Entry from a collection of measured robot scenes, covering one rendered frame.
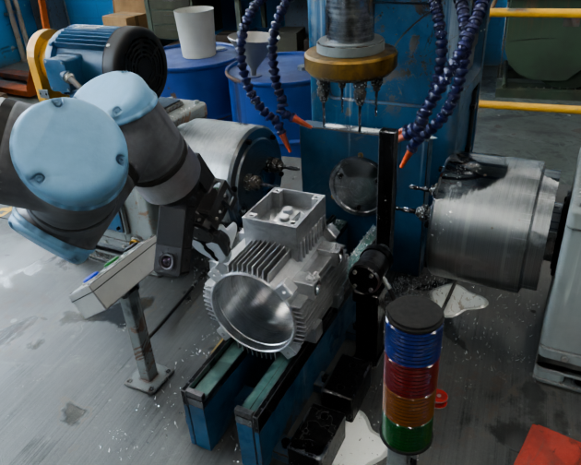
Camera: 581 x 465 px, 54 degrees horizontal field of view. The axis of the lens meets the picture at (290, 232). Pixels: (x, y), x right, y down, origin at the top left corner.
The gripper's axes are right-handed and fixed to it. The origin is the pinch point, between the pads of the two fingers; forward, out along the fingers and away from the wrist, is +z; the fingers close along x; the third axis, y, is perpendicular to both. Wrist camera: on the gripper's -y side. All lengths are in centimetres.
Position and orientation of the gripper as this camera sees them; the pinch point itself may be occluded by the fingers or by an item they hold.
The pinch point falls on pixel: (220, 260)
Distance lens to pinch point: 93.0
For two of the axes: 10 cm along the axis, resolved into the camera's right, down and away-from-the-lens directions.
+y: 3.6, -8.5, 4.0
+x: -8.9, -1.8, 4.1
